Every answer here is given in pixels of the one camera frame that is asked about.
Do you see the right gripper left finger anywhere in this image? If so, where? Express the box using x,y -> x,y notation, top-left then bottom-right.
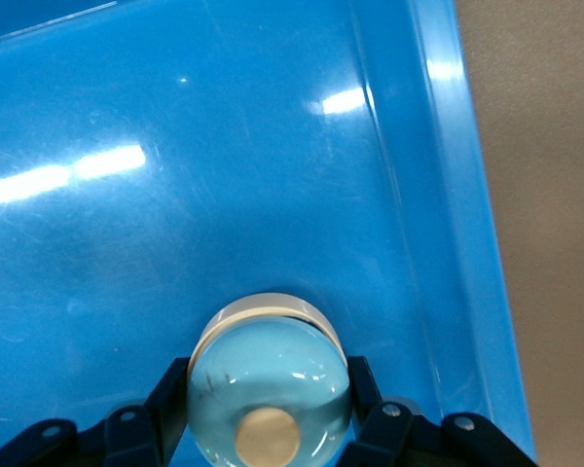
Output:
0,357 -> 192,467

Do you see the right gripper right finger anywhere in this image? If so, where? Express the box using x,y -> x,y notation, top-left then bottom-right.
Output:
343,356 -> 539,467

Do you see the blue dome bell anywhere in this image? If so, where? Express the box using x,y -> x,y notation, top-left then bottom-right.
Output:
187,291 -> 354,467

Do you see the blue plastic tray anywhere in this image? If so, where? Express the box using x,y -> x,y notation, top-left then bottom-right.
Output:
0,0 -> 534,467

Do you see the brown table mat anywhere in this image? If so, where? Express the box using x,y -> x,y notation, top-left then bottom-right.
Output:
455,0 -> 584,467

